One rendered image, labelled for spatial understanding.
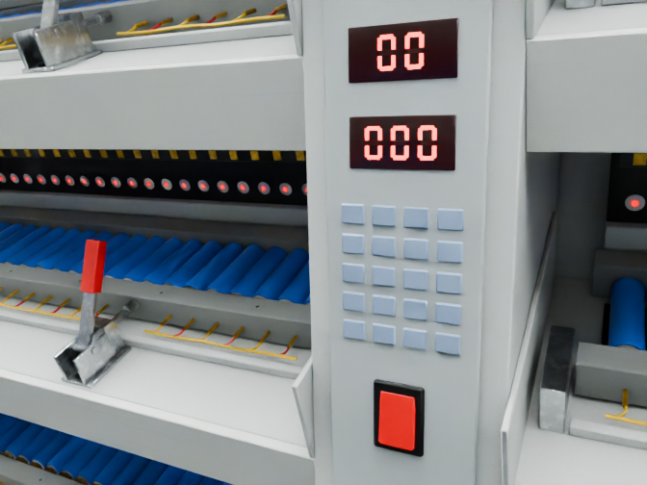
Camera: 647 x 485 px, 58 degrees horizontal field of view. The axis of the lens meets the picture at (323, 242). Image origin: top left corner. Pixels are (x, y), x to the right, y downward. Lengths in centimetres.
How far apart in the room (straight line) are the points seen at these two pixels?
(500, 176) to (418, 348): 8
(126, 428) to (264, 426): 10
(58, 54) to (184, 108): 10
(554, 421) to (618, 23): 18
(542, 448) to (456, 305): 10
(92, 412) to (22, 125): 19
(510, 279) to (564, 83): 8
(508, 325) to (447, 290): 3
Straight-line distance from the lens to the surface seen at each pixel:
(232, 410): 36
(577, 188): 44
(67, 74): 36
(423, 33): 24
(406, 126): 24
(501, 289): 25
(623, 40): 24
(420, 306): 26
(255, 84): 29
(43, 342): 49
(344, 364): 28
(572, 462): 31
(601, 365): 33
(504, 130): 24
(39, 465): 66
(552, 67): 24
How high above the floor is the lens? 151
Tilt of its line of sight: 12 degrees down
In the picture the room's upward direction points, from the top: 1 degrees counter-clockwise
